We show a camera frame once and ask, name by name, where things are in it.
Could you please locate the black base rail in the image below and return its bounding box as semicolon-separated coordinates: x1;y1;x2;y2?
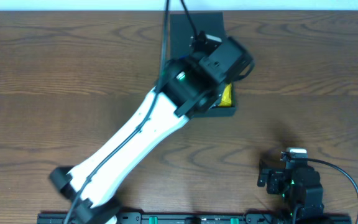
36;212;352;224

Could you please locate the yellow snack bar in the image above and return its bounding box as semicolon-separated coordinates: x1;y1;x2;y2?
218;83;232;107

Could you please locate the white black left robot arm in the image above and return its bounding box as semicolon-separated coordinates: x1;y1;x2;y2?
50;33;254;223

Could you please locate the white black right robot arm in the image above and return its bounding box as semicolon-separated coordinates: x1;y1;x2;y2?
257;148;324;223

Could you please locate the dark green box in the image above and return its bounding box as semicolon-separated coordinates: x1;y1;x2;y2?
169;11;237;118

